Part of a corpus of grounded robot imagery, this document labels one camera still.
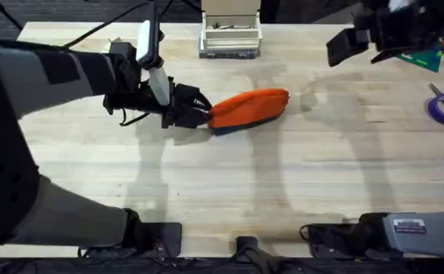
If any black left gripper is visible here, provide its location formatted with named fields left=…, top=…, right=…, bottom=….
left=103, top=56, right=213, bottom=129

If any left wrist upright plate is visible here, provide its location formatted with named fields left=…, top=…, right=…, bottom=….
left=135, top=2, right=172, bottom=107

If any orange soft zip bag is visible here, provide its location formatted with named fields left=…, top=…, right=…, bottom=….
left=208, top=88, right=290, bottom=136

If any white open box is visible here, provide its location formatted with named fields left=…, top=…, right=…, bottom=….
left=198, top=0, right=264, bottom=60

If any black cable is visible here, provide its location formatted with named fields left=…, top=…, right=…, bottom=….
left=0, top=0, right=24, bottom=31
left=62, top=0, right=153, bottom=49

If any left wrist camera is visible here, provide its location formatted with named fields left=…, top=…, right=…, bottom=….
left=108, top=40, right=138, bottom=59

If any black rail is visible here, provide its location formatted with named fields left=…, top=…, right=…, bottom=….
left=0, top=255, right=444, bottom=274

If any black table clamp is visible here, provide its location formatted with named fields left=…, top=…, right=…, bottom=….
left=234, top=235, right=262, bottom=263

